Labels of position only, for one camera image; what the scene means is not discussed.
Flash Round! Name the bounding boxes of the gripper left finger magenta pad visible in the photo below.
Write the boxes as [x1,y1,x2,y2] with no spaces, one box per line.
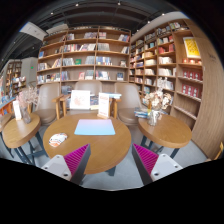
[42,144,91,185]

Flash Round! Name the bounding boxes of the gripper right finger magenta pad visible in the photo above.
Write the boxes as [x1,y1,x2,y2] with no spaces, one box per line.
[132,144,182,185]

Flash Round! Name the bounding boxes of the round wooden centre table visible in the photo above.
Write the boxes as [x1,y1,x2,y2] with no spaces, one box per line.
[43,113,131,175]

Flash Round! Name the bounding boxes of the round wooden table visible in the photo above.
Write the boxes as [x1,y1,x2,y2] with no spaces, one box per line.
[43,113,131,175]
[2,112,42,150]
[138,114,192,149]

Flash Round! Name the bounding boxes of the round wooden right table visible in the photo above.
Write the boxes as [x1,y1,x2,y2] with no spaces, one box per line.
[138,114,192,149]

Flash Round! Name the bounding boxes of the stack of books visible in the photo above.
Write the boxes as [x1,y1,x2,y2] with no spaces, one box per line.
[134,107,148,118]

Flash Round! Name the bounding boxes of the beige left armchair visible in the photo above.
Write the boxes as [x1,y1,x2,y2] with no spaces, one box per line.
[35,83,61,125]

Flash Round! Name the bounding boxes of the beige armchair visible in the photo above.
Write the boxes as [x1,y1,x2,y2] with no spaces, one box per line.
[67,80,102,115]
[35,83,61,125]
[113,81,145,127]

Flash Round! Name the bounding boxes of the glass vase white flowers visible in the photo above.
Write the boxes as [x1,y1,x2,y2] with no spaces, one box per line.
[145,89,171,126]

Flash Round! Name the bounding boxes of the round wooden left table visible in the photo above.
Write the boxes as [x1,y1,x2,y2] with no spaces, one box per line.
[2,112,42,150]

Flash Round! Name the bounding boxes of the white standing display book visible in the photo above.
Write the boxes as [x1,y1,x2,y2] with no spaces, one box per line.
[70,90,90,109]

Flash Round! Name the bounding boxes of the white red sign card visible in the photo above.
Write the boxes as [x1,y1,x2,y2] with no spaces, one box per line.
[98,93,109,118]

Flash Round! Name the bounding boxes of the beige right armchair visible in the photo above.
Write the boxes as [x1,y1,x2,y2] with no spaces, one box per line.
[113,81,145,127]

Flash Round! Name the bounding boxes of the white card on left table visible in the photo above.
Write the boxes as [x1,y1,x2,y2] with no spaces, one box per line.
[13,100,22,120]

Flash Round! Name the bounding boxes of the glass vase pink flowers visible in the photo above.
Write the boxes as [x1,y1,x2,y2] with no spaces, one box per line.
[17,87,38,124]

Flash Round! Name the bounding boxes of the beige middle armchair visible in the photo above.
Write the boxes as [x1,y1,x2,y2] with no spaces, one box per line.
[67,80,102,115]

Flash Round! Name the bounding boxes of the distant left bookshelf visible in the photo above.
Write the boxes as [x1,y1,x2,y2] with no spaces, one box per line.
[5,60,26,97]

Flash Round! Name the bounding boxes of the wooden right side bookshelf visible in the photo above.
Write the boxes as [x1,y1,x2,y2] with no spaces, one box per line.
[129,19,203,128]

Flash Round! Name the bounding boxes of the large wooden back bookshelf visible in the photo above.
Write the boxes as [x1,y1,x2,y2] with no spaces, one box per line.
[37,26,130,91]

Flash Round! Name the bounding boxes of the yellow framed poster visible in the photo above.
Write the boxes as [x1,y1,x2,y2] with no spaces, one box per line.
[183,37,201,59]

